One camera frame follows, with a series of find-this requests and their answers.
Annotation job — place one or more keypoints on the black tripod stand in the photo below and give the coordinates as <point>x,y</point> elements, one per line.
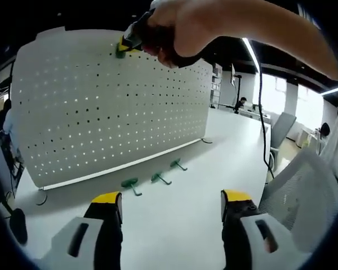
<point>237,84</point>

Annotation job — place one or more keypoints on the white storage shelf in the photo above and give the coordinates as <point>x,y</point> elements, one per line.
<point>216,84</point>

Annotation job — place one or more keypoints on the person's right hand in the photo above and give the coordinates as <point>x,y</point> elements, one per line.
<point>191,25</point>

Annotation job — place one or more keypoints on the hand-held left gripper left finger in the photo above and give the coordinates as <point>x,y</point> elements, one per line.
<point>107,239</point>

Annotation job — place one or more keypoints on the white mesh office chair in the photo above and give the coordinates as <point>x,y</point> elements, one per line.
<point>298,191</point>

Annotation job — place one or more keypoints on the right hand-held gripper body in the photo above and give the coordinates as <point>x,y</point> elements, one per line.
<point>156,4</point>

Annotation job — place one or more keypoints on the black padded object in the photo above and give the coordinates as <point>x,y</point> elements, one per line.
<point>18,225</point>

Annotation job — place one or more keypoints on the green hook assembly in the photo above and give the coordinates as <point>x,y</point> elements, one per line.
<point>119,54</point>
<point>157,177</point>
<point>129,183</point>
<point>176,163</point>

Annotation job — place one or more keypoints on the long ceiling light strip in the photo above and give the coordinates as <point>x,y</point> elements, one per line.
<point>336,90</point>
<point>250,53</point>

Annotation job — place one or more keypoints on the white perforated mounting plate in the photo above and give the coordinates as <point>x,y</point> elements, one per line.
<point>101,112</point>

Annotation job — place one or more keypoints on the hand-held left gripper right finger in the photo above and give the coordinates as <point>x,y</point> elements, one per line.
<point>233,239</point>

